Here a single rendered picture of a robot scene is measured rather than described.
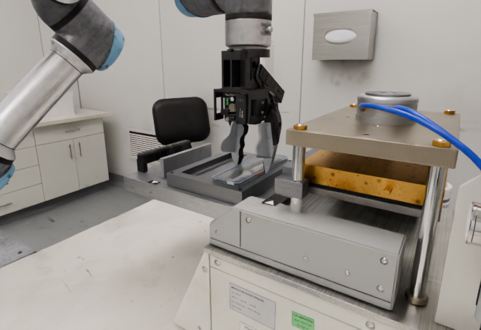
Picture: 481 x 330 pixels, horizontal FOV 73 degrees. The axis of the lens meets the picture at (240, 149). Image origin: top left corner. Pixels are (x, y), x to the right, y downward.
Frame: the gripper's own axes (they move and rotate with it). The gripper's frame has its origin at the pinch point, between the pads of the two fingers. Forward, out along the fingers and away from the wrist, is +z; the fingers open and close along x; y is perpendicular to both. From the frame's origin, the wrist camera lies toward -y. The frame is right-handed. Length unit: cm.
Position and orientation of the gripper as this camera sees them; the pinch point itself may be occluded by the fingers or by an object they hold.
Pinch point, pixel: (253, 162)
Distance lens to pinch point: 60.6
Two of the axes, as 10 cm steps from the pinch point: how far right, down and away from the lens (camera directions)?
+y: -5.5, 2.2, -8.1
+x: 8.4, 1.4, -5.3
